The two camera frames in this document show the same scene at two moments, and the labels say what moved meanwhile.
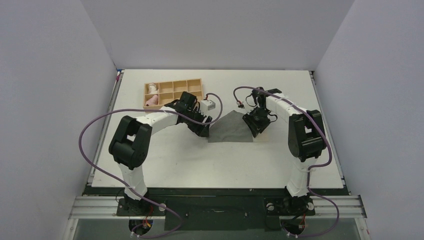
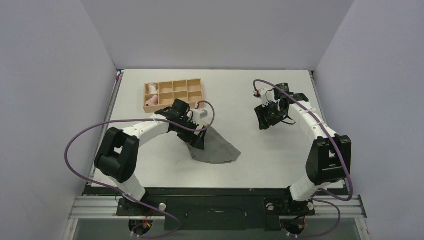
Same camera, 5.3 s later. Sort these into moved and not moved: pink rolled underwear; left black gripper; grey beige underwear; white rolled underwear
Moved: left black gripper; grey beige underwear
Not moved: pink rolled underwear; white rolled underwear
